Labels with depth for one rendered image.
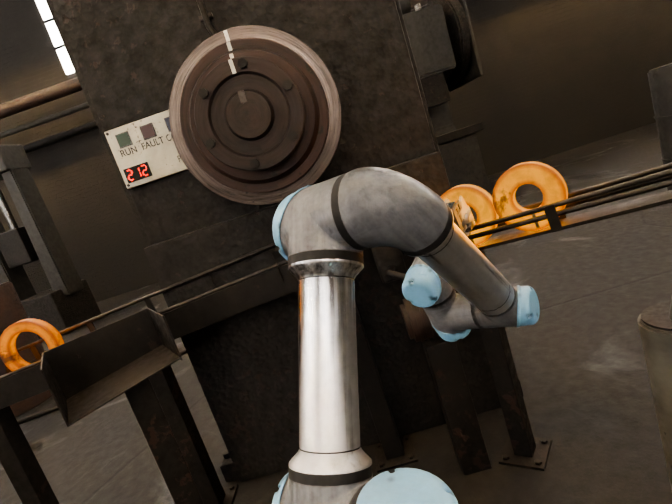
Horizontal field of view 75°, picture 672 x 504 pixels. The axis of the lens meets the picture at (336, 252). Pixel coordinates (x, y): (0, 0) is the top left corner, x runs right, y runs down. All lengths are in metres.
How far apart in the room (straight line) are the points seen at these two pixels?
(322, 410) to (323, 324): 0.11
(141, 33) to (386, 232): 1.14
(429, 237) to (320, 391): 0.26
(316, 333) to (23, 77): 8.54
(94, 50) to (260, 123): 0.63
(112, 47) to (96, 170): 6.82
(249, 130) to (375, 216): 0.65
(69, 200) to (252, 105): 7.56
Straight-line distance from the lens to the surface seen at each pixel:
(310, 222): 0.63
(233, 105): 1.18
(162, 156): 1.47
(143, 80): 1.53
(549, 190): 1.08
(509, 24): 8.10
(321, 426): 0.62
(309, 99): 1.21
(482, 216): 1.13
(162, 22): 1.54
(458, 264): 0.69
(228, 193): 1.28
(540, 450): 1.46
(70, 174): 8.56
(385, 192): 0.58
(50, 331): 1.61
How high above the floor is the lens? 0.92
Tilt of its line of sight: 11 degrees down
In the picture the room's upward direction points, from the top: 18 degrees counter-clockwise
